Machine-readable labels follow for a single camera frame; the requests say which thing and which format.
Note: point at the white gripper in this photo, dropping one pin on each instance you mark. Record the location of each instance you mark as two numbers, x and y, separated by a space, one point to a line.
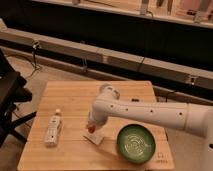
98 120

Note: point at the clear plastic water bottle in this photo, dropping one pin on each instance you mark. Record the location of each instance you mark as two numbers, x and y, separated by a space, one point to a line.
53 130

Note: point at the green bowl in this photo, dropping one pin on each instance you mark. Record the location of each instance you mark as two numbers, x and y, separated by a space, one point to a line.
136 144

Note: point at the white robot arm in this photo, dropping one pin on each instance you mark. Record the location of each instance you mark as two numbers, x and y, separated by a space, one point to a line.
192 118

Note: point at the black chair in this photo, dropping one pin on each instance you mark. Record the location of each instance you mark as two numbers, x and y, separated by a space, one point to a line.
12 90

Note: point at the red pepper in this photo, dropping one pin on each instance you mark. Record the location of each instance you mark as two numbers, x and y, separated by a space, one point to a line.
91 128

